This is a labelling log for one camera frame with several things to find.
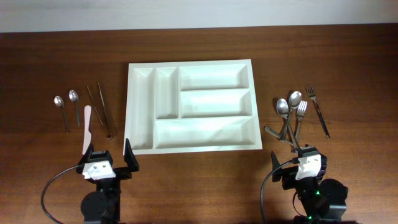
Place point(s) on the large spoon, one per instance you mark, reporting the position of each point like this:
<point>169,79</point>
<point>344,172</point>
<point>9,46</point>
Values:
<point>283,111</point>
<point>294,101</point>

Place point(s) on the small teaspoon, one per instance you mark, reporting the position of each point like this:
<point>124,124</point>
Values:
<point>60,104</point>
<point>73,96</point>

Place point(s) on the fork black handle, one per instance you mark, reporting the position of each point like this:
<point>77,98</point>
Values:
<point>311,94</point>

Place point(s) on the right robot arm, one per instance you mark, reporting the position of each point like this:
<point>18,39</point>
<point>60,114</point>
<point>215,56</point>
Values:
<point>323,200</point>

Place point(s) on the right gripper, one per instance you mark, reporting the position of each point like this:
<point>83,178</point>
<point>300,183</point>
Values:
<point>288,175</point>

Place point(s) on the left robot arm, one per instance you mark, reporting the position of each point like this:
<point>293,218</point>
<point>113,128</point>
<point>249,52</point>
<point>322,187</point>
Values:
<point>103,204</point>

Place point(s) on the small teaspoon far left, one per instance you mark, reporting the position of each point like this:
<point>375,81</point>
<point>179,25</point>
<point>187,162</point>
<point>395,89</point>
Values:
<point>60,104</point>

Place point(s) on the metal tweezers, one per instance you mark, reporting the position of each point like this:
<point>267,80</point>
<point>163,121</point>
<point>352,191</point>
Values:
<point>103,120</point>

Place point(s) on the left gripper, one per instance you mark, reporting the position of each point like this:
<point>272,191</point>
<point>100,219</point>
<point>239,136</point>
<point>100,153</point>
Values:
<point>125,172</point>

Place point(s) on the white cutlery tray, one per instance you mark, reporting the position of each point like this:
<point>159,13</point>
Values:
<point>199,106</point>

